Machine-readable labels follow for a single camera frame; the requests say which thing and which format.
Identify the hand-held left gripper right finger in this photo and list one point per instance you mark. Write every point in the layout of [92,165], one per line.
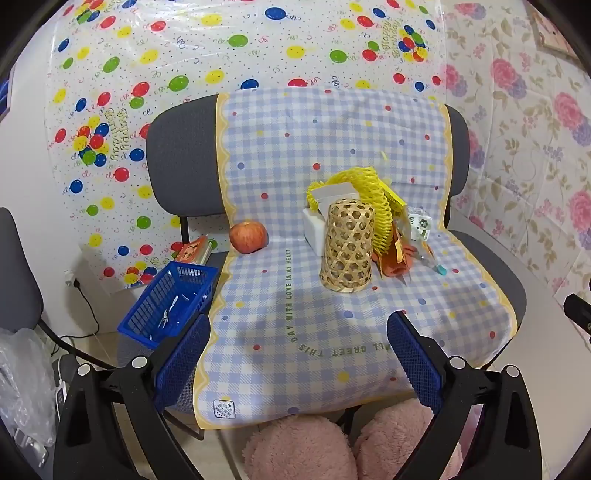
[415,360]

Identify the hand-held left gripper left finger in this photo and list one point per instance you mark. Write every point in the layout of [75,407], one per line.
[184,355]

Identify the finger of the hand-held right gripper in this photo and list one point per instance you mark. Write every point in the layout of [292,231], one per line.
[579,314]

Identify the white foam block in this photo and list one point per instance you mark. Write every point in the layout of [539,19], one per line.
[314,230]

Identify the yellow foam net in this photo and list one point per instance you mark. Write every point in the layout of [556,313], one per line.
[369,189]

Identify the blue plastic basket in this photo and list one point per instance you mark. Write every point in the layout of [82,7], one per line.
[166,300]

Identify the orange cloth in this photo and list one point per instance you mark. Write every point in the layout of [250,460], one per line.
[397,265]

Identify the woven bamboo basket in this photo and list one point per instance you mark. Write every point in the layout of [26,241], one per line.
[348,244]

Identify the red apple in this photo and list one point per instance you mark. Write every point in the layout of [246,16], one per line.
[248,237]

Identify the white green packet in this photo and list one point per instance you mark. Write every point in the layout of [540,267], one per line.
[421,226]

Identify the yellow snack packet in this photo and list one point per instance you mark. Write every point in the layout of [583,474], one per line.
[395,198]

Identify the clear plastic bag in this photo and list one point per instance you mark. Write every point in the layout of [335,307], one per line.
[23,378]

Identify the dark grey chair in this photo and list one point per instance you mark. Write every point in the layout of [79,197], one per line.
[18,277]

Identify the floral plastic sheet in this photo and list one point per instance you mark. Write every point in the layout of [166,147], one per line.
[521,138]

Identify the blue checkered blanket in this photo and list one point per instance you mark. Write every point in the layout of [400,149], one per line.
[286,194]

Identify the grey office chair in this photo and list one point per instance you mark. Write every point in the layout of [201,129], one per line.
[184,152]

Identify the balloon print plastic sheet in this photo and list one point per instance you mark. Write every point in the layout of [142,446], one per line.
[184,46]

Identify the framed wall picture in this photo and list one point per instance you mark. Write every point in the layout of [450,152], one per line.
[554,34]

